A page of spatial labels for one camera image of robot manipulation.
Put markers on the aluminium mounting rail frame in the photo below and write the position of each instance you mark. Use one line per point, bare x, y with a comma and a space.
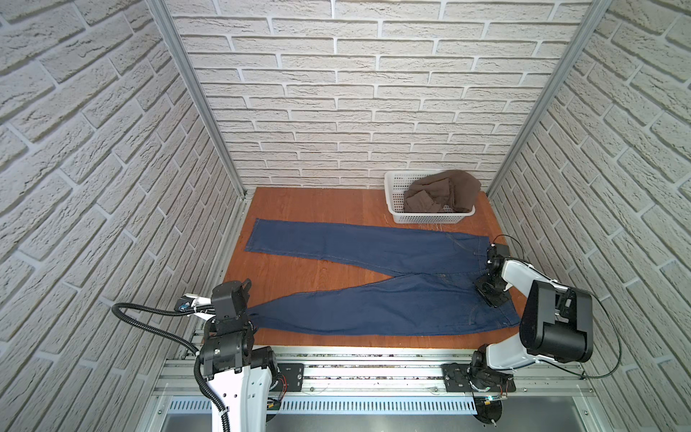
406, 389

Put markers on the brown trousers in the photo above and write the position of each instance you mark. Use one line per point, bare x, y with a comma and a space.
455, 189

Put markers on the white plastic laundry basket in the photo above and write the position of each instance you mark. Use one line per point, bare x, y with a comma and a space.
396, 183

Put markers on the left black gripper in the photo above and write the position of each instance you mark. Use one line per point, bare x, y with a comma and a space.
220, 326

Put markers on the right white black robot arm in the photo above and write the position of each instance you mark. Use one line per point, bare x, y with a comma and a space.
556, 324

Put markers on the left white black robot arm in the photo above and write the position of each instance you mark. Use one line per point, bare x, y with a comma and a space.
233, 374

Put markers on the aluminium corner post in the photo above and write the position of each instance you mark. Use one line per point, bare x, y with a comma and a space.
176, 47
591, 20

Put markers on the left aluminium corner post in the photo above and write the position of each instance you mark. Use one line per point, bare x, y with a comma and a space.
176, 47

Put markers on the blue denim jeans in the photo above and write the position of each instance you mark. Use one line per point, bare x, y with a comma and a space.
429, 290

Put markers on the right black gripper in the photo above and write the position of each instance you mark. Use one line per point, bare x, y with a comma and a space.
503, 296

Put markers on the right aluminium corner post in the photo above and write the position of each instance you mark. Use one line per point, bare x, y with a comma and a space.
591, 20

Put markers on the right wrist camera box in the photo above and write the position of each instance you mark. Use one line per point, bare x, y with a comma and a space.
497, 254

